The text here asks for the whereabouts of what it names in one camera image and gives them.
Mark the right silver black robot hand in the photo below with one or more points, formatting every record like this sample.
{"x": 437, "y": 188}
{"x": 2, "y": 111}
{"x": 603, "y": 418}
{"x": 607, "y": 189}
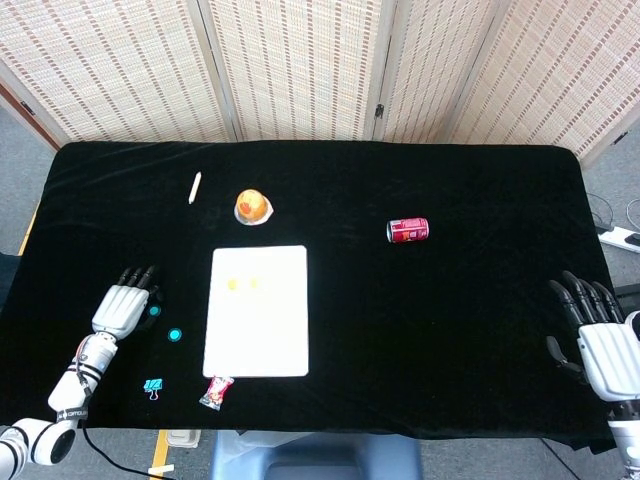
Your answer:
{"x": 607, "y": 357}

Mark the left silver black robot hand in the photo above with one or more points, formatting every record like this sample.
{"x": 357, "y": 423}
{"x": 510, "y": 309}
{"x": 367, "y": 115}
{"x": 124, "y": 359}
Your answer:
{"x": 120, "y": 310}

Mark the cyan disc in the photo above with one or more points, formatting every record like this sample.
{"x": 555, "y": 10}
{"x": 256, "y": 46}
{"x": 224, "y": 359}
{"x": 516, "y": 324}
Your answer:
{"x": 154, "y": 310}
{"x": 174, "y": 334}

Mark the orange disc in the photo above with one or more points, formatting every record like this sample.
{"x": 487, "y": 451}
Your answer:
{"x": 254, "y": 283}
{"x": 232, "y": 283}

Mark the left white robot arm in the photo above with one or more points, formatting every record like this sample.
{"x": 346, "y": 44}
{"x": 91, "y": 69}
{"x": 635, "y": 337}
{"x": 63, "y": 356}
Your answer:
{"x": 75, "y": 385}

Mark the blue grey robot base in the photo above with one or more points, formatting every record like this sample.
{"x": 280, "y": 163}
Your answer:
{"x": 315, "y": 457}

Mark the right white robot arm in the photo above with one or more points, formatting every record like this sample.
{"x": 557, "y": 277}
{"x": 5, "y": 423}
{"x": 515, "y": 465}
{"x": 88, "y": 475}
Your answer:
{"x": 625, "y": 440}

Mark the teal binder clip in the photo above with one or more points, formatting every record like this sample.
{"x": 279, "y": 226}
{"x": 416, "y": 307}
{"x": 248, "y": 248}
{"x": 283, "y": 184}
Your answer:
{"x": 153, "y": 386}

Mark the white power strip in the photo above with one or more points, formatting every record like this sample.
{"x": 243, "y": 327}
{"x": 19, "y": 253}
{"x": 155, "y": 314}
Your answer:
{"x": 620, "y": 237}

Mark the red snack packet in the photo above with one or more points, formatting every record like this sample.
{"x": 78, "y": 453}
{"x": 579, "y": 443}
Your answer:
{"x": 216, "y": 392}

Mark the white rectangular board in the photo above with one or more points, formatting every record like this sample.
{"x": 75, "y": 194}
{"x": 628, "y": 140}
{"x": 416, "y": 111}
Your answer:
{"x": 260, "y": 330}

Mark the white plastic container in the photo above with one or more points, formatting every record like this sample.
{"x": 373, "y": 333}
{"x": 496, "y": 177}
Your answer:
{"x": 184, "y": 438}

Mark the small wooden stick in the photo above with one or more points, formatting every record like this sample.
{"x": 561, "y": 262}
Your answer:
{"x": 195, "y": 187}

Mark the orange fruit jelly cup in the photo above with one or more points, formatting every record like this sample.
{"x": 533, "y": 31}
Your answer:
{"x": 251, "y": 206}

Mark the black tablecloth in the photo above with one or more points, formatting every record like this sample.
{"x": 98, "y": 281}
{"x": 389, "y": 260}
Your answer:
{"x": 425, "y": 325}

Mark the red drink can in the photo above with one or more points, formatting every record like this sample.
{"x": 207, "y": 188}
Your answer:
{"x": 409, "y": 230}

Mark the bamboo folding screen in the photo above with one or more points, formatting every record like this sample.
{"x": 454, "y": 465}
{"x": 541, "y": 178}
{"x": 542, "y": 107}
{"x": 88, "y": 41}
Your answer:
{"x": 300, "y": 65}

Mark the black screen hinge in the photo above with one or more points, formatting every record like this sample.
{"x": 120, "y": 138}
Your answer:
{"x": 378, "y": 111}

